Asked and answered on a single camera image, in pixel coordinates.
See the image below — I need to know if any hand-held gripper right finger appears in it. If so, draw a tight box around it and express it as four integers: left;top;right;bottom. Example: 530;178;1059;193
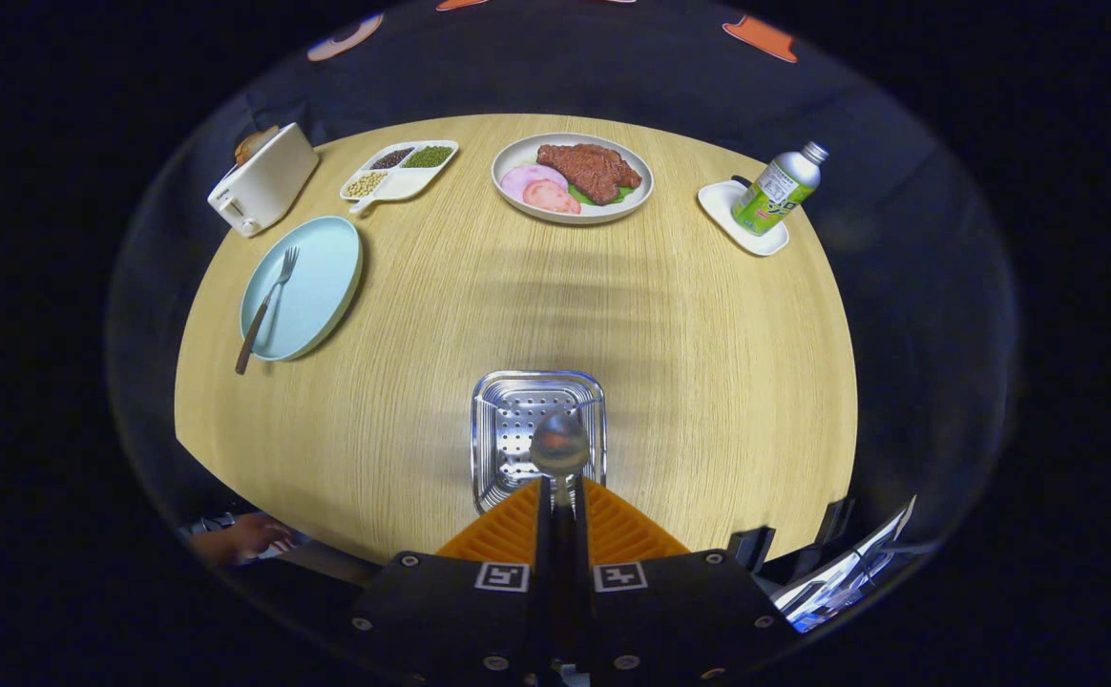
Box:
556;477;800;687

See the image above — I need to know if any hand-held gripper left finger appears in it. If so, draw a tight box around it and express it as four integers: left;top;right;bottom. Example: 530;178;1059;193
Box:
350;477;557;687

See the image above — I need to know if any metal spoon with brown handle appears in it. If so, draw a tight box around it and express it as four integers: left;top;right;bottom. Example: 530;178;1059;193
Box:
529;408;593;573

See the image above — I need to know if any metal fork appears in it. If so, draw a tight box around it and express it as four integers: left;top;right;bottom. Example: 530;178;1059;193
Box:
235;246;301;376

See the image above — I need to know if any perforated metal basket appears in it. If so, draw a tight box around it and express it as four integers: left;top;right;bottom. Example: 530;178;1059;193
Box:
471;370;608;517

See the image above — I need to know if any black stand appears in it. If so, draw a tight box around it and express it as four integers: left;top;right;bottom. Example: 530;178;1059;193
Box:
728;524;777;574

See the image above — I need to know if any pink ham slice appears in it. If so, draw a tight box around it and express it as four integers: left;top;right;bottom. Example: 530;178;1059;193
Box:
501;164;569;203
523;179;582;216

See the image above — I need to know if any light blue plate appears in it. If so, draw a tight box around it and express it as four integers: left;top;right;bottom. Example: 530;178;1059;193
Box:
239;216;365;363

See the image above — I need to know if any green lettuce leaf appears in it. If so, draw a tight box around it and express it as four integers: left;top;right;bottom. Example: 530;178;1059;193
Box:
570;183;636;208

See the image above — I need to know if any small white rectangular tray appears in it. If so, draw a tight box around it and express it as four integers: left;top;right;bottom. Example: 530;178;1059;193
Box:
697;178;791;258

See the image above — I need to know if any brown steak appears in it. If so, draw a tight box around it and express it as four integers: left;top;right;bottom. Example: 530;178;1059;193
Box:
536;143;643;206

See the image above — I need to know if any white divided dish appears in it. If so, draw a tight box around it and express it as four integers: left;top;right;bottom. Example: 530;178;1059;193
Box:
340;139;460;216

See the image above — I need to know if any round white food plate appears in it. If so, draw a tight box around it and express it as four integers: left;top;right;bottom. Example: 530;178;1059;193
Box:
491;132;655;226

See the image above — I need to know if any green label metal bottle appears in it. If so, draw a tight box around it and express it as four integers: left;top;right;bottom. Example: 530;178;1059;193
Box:
731;141;830;238

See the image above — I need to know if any white toaster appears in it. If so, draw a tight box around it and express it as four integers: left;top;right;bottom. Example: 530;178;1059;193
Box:
207;122;320;239

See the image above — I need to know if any toasted bread slice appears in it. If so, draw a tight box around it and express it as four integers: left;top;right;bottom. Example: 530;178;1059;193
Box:
235;125;282;166

